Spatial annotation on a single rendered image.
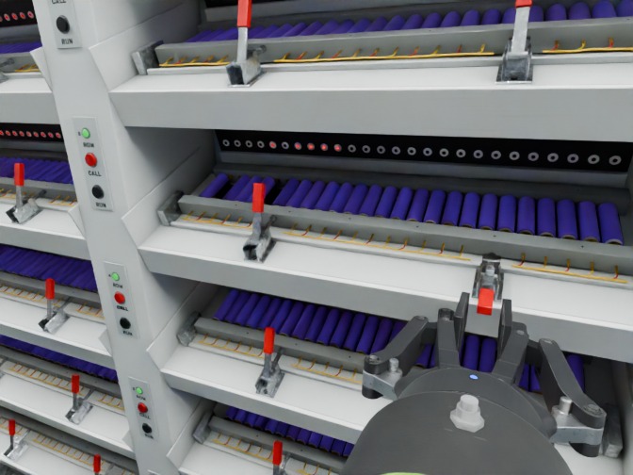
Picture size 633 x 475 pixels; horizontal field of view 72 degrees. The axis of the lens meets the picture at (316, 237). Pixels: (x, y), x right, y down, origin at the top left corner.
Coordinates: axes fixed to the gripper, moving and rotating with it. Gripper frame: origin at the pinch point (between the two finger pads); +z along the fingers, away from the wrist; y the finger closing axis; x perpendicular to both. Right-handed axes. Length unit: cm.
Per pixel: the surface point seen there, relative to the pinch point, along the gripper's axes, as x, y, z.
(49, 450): -57, -88, 21
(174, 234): 1.3, -40.7, 9.3
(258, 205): 6.8, -26.4, 7.3
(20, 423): -54, -100, 22
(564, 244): 5.5, 6.6, 11.6
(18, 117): 16, -64, 4
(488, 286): 2.0, 0.1, 4.5
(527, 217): 7.4, 3.1, 15.7
